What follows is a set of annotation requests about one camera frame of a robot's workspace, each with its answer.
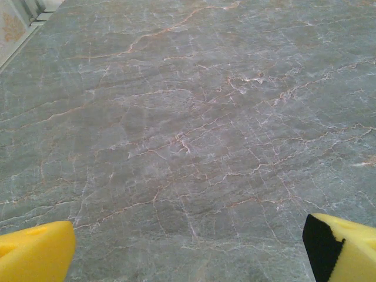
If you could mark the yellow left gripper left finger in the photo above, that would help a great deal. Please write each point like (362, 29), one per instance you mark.
(35, 255)

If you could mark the aluminium frame post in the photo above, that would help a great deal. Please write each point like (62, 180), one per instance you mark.
(38, 8)

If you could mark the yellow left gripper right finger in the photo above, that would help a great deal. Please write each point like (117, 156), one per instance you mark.
(352, 255)

